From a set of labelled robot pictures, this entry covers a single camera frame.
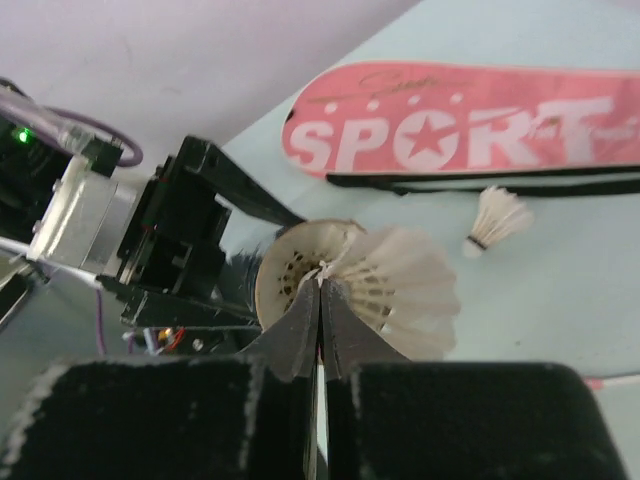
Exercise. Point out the white shuttlecock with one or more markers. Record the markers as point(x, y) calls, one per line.
point(398, 282)
point(500, 214)

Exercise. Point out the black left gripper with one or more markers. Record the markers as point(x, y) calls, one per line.
point(170, 258)

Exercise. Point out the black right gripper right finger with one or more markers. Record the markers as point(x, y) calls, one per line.
point(390, 418)

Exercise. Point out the pink badminton racket right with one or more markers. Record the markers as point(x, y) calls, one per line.
point(599, 383)

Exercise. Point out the pink racket bag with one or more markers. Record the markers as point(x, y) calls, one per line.
point(420, 127)

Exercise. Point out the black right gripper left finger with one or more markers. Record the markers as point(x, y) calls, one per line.
point(251, 415)

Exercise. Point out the black shuttlecock tube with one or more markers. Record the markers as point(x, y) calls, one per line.
point(264, 272)

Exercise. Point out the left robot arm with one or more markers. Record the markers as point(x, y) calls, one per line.
point(37, 144)

